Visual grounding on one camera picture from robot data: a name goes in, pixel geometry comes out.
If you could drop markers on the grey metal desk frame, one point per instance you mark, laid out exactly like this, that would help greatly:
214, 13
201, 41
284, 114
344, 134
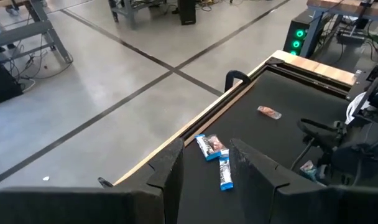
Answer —
313, 31

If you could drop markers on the black aluminium table frame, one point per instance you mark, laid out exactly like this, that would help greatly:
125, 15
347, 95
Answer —
307, 77

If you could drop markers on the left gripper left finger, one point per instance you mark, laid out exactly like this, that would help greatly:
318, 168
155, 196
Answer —
83, 208

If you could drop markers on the black clamp bracket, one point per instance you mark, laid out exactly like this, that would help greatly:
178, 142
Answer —
105, 182
235, 74

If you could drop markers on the black floor cabinet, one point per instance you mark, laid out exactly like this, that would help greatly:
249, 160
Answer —
187, 12

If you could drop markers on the small white floor scrap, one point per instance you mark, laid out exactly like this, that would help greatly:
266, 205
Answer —
46, 178

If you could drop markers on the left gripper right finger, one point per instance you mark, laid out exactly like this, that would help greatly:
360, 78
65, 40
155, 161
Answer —
301, 205

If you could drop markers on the grey metal table frame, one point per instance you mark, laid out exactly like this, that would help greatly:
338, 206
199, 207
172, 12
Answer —
21, 31
127, 9

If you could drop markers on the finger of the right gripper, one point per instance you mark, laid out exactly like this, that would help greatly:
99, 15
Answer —
319, 132

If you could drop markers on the white bowl with black face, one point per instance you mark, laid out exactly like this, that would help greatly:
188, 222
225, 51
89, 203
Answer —
355, 107

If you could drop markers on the computer tower green lights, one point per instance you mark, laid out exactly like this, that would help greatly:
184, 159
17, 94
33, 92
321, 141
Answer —
293, 37

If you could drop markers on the black box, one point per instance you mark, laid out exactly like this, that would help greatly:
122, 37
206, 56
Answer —
2, 81

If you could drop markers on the wooden workbench top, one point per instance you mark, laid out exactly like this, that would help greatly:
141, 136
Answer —
347, 7

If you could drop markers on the blue white candy bar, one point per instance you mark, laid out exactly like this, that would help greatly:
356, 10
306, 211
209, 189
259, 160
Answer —
225, 172
205, 148

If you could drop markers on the black table mat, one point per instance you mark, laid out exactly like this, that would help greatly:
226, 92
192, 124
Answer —
270, 140

